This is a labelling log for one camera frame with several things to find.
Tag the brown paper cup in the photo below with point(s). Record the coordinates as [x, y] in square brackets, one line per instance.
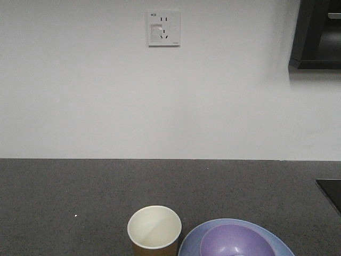
[154, 230]

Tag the purple plastic bowl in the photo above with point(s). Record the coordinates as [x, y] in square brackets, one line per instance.
[234, 240]

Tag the light blue plastic plate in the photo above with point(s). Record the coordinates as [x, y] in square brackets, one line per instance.
[191, 243]

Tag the black range hood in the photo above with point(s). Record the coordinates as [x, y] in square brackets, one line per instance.
[316, 43]

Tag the black induction cooktop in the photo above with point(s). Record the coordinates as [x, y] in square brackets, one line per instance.
[332, 190]

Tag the white wall socket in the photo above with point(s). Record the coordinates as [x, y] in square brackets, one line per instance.
[164, 28]

